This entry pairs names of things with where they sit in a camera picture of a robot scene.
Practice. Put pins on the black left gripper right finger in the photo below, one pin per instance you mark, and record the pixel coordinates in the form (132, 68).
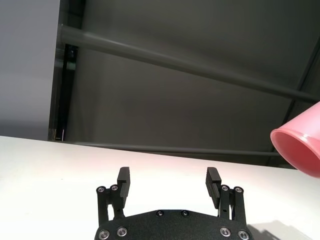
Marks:
(212, 190)

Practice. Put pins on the thick grey railing bar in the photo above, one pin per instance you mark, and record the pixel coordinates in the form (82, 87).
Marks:
(175, 62)

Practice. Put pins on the thin grey railing bar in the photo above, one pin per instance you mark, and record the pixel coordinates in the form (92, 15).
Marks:
(175, 149)

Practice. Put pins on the pink plastic cup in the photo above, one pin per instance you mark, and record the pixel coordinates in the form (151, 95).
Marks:
(300, 150)

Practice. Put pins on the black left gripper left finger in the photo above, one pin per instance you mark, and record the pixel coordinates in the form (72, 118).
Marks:
(123, 190)

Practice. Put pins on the black vertical frame post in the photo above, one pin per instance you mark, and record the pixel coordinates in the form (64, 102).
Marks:
(63, 100)

